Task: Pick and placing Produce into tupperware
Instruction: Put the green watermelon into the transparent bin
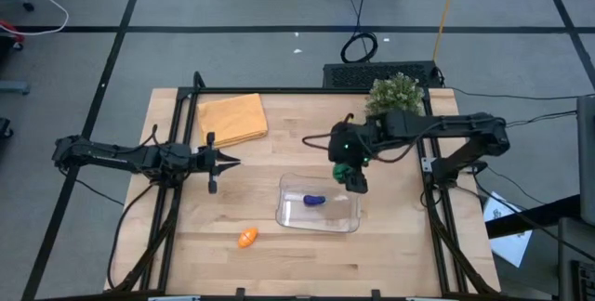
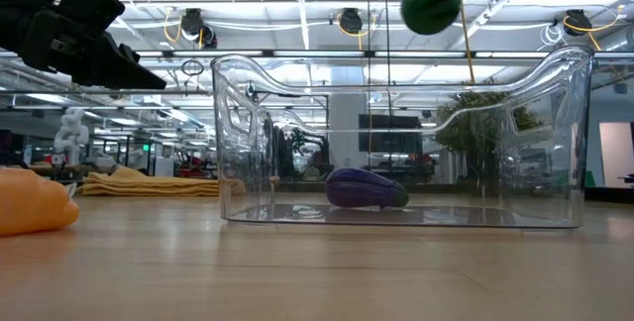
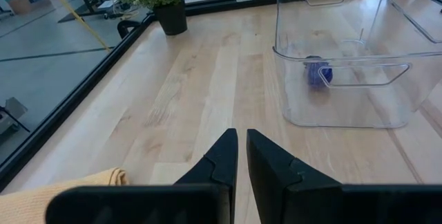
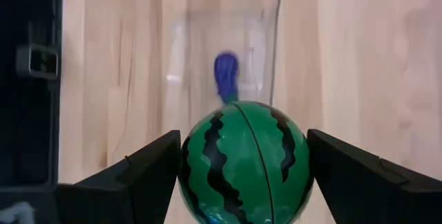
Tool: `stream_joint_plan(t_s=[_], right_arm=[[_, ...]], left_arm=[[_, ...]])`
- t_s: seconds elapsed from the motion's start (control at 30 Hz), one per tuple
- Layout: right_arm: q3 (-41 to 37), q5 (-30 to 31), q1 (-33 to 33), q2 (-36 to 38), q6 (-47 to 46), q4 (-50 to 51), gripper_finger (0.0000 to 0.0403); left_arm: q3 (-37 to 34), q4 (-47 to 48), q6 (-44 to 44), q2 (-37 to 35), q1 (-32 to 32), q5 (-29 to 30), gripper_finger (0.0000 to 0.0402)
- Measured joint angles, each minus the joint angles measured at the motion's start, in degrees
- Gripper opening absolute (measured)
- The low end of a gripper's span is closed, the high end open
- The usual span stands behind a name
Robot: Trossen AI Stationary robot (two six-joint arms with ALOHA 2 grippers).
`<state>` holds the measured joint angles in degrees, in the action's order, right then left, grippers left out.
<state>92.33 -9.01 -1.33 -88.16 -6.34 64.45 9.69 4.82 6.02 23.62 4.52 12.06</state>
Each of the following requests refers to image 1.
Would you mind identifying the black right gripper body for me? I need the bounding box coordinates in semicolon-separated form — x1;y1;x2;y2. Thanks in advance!
327;122;373;175

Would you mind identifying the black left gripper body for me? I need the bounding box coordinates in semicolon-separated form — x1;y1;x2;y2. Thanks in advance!
197;132;219;195

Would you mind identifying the green striped toy watermelon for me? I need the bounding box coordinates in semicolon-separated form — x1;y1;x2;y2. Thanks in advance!
332;163;354;185

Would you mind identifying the purple toy eggplant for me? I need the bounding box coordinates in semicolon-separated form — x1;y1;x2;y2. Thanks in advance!
303;193;327;208

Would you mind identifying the orange toy bell pepper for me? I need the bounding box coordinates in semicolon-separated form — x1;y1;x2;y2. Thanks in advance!
237;227;258;250

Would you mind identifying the clear plastic tupperware tub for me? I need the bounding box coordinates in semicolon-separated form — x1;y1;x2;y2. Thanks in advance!
274;172;363;234

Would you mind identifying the yellow folded cloth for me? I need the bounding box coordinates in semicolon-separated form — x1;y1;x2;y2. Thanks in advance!
195;93;270;148

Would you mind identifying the artificial green potted plant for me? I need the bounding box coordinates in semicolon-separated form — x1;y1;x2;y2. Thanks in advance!
364;72;425;119

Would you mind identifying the black keyboard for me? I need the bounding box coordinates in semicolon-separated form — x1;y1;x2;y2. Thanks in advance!
323;60;441;89

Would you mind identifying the white paper sheet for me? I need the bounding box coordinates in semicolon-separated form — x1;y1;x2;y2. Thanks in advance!
483;191;534;268

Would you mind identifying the black desk bar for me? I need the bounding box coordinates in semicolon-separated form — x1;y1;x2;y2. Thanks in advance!
485;193;582;240

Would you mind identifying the grey desk foot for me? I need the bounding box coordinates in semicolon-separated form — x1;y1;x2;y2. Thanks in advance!
0;81;32;96

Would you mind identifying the grey side cabinet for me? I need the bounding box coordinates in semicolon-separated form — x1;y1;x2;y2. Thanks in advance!
575;95;595;226

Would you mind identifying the red object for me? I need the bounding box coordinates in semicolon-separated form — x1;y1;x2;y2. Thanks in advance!
0;20;25;52

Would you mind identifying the black aluminium table frame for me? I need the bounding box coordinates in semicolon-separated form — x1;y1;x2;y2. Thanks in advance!
104;71;501;301

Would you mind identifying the black coiled cable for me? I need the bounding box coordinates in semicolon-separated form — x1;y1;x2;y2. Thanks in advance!
340;0;378;64

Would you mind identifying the yellow hanging cable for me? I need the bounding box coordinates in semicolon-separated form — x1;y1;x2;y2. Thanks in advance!
431;0;462;63

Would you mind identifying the white floor cable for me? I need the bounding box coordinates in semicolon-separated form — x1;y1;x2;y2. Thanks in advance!
0;0;70;37

